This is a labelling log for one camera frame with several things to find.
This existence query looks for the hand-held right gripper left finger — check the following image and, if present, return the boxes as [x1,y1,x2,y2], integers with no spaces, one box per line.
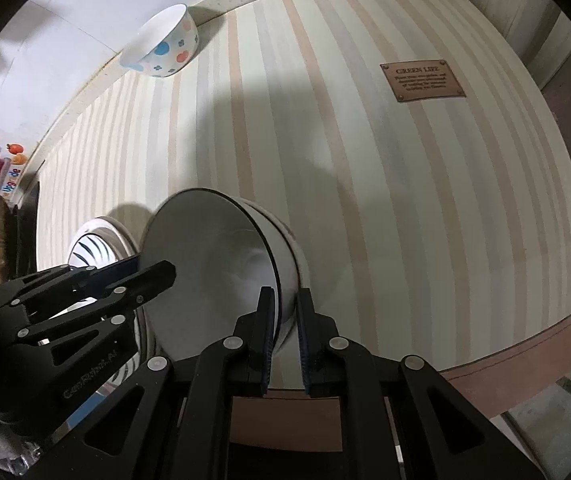
[83,286,279,480]

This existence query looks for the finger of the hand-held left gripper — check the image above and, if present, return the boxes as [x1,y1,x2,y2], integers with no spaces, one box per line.
[0,255,142,308]
[16,260,177,348]

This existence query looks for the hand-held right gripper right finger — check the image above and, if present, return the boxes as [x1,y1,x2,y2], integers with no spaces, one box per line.
[296,287,546,480]

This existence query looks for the white bowl with dark rim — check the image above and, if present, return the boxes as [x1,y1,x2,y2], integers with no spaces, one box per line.
[143,187,299,357]

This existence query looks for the plain white bowl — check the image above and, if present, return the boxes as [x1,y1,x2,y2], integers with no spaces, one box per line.
[243,198,312,311]

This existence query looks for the blue striped plate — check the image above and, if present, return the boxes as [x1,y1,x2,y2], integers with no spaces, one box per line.
[66,216,147,403]

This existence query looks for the black induction cooktop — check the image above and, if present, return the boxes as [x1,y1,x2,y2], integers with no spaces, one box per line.
[13,180,42,275]

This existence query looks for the striped tablecloth with cat print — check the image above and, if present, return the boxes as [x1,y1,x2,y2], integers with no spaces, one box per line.
[36,0,571,453]

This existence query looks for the white bowl with coloured spots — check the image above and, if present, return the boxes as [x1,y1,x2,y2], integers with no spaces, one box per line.
[119,4,200,78]

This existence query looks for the brown label patch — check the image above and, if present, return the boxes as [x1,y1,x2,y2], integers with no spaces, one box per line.
[380,60,467,104]

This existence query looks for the colourful wall stickers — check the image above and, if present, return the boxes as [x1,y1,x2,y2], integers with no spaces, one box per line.
[0,142,29,196]

